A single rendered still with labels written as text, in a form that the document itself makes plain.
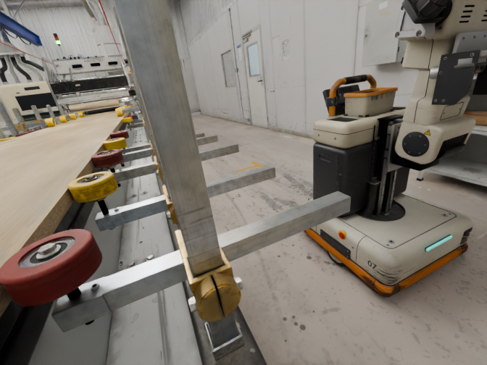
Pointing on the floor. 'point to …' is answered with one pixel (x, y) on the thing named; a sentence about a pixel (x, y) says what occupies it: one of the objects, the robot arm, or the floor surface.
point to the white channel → (94, 24)
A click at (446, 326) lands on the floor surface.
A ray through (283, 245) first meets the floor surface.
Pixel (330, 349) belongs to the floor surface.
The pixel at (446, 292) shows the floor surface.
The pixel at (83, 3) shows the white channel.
